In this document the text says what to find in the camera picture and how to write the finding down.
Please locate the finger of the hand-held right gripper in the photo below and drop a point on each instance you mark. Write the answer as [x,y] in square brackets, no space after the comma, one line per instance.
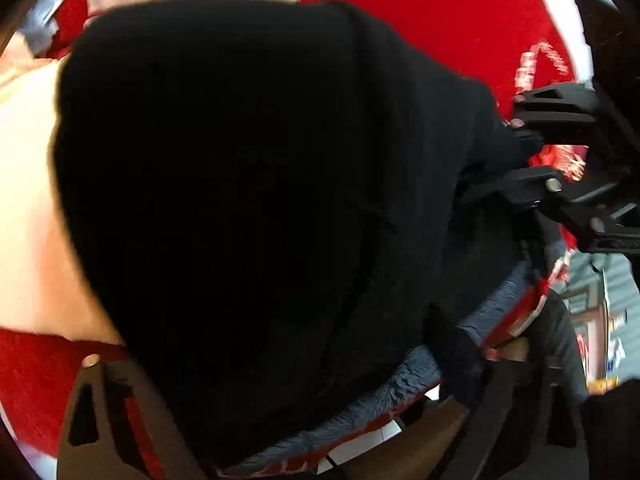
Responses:
[560,107]
[535,187]

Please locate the grey object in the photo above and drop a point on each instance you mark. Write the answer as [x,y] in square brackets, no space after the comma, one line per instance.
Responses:
[45,20]

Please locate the person's dark clothing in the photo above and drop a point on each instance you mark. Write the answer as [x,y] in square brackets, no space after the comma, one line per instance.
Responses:
[612,435]

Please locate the black pants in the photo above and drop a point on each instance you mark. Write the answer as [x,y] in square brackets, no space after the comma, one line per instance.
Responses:
[250,185]

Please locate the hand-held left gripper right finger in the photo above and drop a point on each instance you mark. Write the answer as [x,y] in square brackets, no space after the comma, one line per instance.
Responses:
[525,430]

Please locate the red printed blanket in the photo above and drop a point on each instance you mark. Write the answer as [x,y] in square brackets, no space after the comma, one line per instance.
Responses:
[450,20]

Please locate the pale beige cloth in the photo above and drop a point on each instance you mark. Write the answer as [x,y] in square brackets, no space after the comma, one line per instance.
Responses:
[35,210]

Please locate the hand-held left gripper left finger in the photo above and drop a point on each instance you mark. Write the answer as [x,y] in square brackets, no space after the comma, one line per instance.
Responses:
[115,425]

